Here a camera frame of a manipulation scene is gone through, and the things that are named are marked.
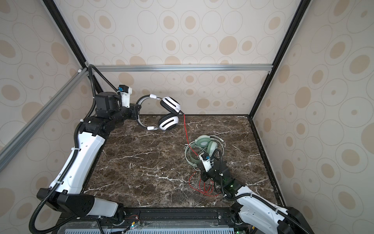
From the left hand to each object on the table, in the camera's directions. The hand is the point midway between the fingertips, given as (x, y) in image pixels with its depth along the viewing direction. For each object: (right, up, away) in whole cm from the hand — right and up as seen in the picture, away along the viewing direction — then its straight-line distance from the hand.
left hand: (143, 103), depth 68 cm
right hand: (+27, -32, +13) cm, 44 cm away
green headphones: (+31, -22, +30) cm, 49 cm away
